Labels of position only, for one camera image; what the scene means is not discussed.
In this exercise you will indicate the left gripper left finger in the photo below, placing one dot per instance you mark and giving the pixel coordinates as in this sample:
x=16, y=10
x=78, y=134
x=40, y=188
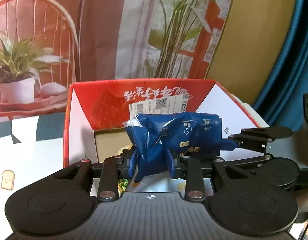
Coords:
x=108, y=190

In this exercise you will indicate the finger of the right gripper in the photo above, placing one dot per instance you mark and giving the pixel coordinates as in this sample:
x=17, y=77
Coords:
x=274, y=133
x=252, y=145

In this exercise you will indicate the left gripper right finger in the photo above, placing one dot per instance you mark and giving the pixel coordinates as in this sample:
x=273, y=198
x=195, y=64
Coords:
x=189, y=169

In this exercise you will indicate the blue cotton pad package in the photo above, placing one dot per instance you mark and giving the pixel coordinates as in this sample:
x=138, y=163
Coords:
x=156, y=137

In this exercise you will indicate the orange floral oven mitt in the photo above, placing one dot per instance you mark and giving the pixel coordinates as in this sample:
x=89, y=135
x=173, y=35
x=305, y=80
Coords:
x=124, y=169

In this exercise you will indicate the living room printed backdrop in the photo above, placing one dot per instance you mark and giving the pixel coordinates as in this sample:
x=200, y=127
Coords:
x=56, y=43

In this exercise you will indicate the blue curtain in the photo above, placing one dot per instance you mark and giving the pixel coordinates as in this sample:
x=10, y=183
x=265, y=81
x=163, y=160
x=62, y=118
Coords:
x=280, y=102

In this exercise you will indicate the red strawberry cardboard box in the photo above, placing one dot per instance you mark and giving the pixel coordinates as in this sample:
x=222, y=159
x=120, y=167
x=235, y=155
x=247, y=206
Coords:
x=97, y=110

